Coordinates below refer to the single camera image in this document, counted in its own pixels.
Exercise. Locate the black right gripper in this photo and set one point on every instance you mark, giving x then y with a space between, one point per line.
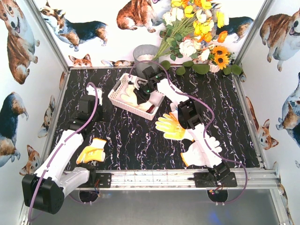
139 94

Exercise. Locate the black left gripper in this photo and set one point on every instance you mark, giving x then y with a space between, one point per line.
94 108

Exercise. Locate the cream knit glove red cuff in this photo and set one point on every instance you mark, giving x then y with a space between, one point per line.
146 107

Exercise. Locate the orange dotted work glove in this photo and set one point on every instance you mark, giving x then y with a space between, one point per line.
170 126

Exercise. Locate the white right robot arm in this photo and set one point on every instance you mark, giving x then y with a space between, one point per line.
185 122

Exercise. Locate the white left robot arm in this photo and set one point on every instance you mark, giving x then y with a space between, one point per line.
67 167

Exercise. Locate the white plastic storage basket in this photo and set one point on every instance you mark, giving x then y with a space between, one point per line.
115 97

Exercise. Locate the grey metal bucket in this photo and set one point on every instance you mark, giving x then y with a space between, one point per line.
143 54

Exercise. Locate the artificial flower bouquet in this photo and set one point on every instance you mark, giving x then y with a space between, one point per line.
196 29

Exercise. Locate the white cotton glove orange cuff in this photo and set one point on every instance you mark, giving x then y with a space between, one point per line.
199 154

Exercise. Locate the aluminium front rail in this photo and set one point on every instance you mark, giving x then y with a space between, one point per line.
254 178

